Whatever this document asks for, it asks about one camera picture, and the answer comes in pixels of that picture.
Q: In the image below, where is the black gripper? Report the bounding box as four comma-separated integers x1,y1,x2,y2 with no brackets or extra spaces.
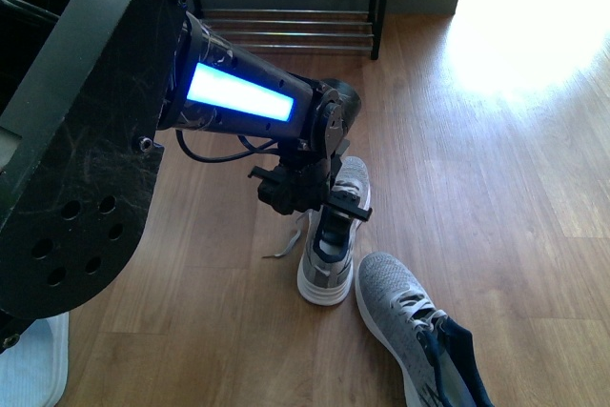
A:
248,140,372,221

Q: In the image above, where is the grey knit sneaker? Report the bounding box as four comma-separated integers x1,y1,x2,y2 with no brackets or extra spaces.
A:
356,252,493,406
273,156,371,307

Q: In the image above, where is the light blue slipper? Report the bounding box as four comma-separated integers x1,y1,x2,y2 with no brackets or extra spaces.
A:
1,313,69,406

